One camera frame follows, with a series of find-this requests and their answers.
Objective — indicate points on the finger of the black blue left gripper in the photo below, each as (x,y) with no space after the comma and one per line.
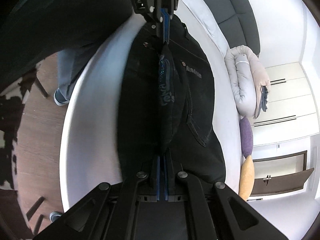
(169,10)
(156,19)

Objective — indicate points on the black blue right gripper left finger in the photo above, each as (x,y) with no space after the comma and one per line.
(107,211)

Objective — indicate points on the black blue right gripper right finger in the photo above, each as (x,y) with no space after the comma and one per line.
(220,214)

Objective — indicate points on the black denim pants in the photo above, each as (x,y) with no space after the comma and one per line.
(166,106)

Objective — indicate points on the white pillow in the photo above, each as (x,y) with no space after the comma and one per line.
(205,17)

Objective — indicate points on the yellow cushion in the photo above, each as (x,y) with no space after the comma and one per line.
(247,178)

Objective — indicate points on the dark grey upholstered headboard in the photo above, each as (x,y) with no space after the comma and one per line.
(239,25)

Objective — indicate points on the purple cushion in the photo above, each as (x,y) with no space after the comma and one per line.
(246,136)

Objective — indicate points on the folded beige white duvet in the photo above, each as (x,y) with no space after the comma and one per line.
(247,75)

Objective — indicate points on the operator leg in jeans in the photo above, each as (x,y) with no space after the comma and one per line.
(32,30)

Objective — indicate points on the folded blue denim cloth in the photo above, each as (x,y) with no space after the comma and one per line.
(263,99)

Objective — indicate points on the brown door with handle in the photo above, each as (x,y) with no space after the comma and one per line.
(283,174)

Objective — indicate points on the white wardrobe with black handles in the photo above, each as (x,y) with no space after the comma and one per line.
(291,111)

